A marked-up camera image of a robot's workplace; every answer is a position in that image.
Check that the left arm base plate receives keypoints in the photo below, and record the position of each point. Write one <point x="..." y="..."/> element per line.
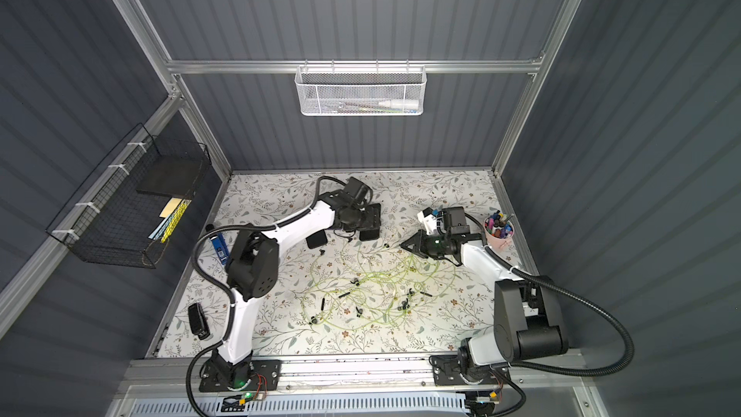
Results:
<point x="218" y="375"/>

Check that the black remote device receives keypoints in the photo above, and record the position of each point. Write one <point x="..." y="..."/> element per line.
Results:
<point x="198" y="322"/>

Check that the black foam pad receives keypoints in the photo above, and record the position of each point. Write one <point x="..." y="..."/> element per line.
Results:
<point x="172" y="177"/>

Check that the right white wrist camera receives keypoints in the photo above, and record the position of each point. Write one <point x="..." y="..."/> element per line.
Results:
<point x="428" y="217"/>

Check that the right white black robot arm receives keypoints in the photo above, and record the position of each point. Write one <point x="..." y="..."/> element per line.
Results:
<point x="527" y="317"/>

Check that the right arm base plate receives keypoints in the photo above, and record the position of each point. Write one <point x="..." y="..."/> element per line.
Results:
<point x="451" y="370"/>

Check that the green wired earphones tangle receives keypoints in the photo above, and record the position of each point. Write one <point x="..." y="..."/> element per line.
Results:
<point x="384" y="287"/>

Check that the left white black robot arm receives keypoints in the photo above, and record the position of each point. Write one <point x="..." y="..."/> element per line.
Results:
<point x="257" y="253"/>

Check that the yellow sticky note pad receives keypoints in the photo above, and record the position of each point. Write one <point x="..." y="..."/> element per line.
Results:
<point x="170" y="207"/>

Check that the pink pen cup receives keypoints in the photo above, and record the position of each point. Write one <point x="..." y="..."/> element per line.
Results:
<point x="499" y="230"/>

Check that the white marker in basket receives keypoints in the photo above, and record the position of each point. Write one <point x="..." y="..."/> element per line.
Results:
<point x="405" y="106"/>

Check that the black smartphone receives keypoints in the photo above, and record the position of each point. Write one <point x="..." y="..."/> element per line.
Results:
<point x="317" y="240"/>

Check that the blue marker pen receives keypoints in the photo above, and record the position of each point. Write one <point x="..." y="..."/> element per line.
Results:
<point x="221" y="249"/>

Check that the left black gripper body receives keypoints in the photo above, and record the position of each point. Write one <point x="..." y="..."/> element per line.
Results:
<point x="367" y="219"/>

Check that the black wire wall basket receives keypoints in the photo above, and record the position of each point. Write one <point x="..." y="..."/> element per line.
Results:
<point x="112" y="223"/>

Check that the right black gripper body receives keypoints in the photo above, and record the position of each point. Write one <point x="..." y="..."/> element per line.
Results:
<point x="431" y="243"/>

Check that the white wire mesh basket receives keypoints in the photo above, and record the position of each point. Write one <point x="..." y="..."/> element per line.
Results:
<point x="355" y="94"/>

